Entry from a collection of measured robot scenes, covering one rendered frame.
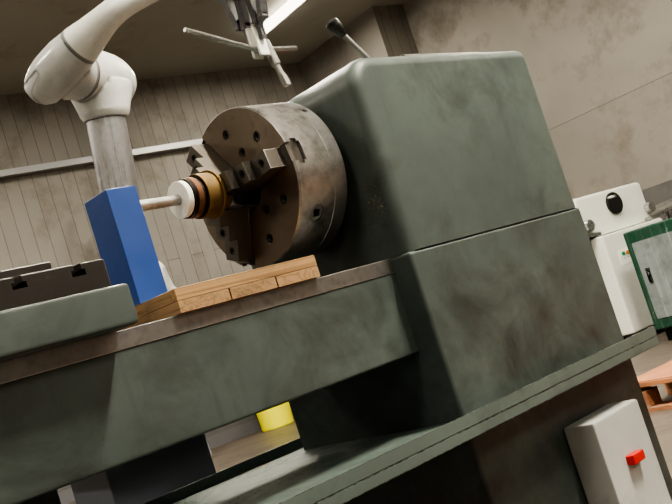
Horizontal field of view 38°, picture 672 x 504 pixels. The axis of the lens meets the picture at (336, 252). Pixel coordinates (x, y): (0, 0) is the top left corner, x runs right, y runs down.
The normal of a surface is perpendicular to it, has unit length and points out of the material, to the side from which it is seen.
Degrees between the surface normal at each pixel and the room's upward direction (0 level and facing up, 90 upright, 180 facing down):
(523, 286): 90
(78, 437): 90
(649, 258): 90
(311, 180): 105
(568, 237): 90
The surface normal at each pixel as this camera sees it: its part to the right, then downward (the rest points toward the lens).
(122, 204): 0.64, -0.26
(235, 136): -0.70, 0.17
